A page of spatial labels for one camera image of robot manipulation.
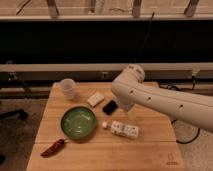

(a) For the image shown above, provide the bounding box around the black office chair base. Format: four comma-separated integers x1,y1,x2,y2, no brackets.
0,109,29,121

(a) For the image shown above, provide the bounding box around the green ceramic bowl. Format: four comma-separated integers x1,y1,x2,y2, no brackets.
60,106,97,140

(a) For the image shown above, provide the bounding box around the white plastic cup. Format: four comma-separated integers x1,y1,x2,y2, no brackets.
59,79,75,100

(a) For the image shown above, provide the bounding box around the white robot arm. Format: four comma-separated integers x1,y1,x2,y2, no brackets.
111,64,213,133

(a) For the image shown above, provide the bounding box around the black hanging cable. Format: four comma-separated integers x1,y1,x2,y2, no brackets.
134,11,156,65

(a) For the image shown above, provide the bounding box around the black power cable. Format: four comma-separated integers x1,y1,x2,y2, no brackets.
159,75,201,145

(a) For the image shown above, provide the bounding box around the red chili pepper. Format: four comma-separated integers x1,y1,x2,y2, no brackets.
41,139,65,158

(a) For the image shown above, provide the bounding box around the black rectangular case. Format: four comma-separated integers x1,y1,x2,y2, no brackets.
103,100,118,115

